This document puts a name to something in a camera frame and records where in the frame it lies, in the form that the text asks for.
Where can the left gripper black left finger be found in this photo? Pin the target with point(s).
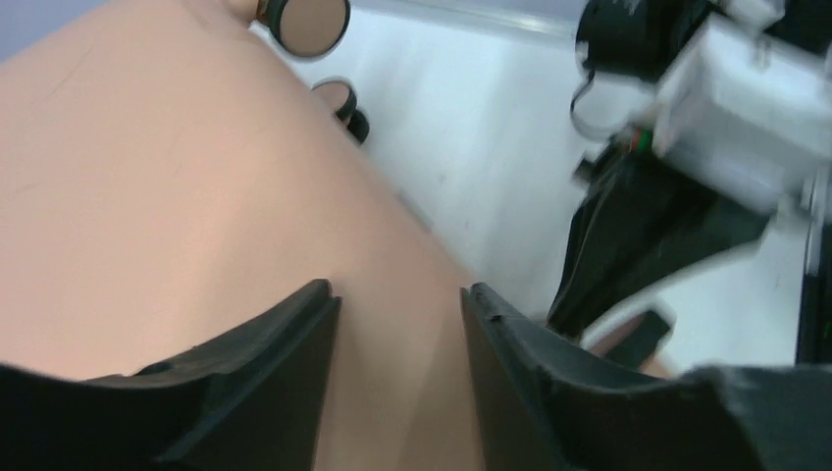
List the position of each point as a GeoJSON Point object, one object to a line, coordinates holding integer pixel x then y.
{"type": "Point", "coordinates": [248, 399]}

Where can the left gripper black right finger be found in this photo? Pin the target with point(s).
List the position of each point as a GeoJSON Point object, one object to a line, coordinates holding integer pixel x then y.
{"type": "Point", "coordinates": [544, 403]}

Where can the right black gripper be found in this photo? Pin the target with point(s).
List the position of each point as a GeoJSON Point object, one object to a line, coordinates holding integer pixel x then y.
{"type": "Point", "coordinates": [639, 222]}

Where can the pink suitcase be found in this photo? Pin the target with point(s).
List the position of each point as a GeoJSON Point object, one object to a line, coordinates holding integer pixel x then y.
{"type": "Point", "coordinates": [165, 176]}

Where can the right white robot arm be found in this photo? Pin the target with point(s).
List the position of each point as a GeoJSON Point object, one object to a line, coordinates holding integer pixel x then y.
{"type": "Point", "coordinates": [739, 132]}

